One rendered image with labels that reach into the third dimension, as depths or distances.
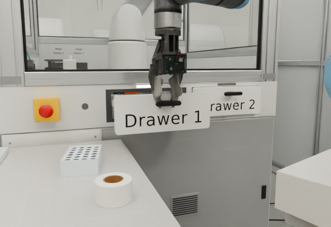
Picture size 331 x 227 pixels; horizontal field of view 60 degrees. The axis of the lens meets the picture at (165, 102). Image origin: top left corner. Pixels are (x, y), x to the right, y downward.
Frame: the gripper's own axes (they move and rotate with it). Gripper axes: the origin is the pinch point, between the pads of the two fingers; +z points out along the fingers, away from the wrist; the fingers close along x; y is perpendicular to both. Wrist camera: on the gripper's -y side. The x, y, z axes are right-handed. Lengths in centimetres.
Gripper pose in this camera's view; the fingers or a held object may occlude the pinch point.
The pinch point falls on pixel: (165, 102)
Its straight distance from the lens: 82.4
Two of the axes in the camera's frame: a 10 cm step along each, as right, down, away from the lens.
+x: 9.5, -0.4, 3.1
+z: 0.0, 9.9, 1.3
